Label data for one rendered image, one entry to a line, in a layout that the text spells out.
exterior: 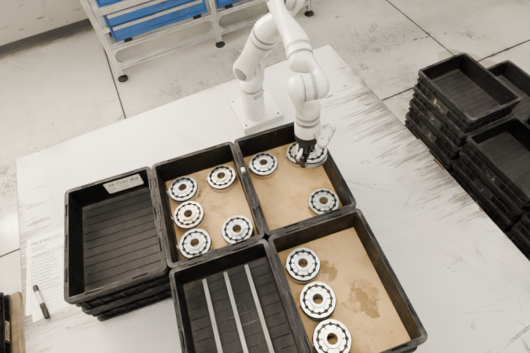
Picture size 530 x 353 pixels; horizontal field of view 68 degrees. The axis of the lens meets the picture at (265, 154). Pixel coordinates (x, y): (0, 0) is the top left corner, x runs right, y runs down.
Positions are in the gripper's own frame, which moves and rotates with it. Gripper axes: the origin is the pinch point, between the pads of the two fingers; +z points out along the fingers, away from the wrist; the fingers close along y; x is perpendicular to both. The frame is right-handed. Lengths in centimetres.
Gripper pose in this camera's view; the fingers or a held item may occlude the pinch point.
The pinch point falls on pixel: (307, 157)
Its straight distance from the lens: 124.8
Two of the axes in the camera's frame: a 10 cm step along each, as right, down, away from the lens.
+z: 0.8, 5.9, 8.0
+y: -4.8, 7.3, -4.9
